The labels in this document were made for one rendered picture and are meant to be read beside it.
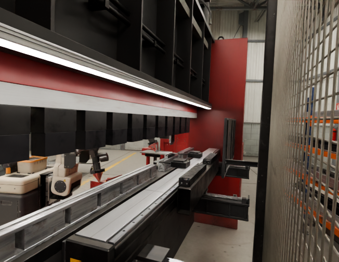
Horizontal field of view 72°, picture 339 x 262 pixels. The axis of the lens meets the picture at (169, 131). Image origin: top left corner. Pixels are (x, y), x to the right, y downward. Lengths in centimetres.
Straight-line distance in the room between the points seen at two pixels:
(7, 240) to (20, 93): 43
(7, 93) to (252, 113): 885
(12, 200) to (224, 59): 255
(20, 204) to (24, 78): 150
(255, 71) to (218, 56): 651
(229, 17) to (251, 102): 328
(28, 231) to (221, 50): 266
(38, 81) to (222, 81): 237
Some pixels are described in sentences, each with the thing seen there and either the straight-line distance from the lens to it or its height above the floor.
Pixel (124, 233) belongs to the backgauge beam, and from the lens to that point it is 74.
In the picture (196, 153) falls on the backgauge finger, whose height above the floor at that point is 102.
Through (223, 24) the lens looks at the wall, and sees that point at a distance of 973.
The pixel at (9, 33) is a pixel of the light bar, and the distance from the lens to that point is 56.
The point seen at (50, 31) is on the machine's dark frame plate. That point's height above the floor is 151.
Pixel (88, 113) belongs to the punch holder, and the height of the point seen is 133.
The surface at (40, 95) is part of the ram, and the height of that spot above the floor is 138.
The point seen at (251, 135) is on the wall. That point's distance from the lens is 930.
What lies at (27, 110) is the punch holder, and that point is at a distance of 83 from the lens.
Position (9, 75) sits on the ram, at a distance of 80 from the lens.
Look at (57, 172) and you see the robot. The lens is 215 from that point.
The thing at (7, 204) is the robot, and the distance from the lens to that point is 228.
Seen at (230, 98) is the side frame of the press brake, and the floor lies 159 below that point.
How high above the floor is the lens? 132
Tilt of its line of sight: 3 degrees down
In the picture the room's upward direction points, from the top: 2 degrees clockwise
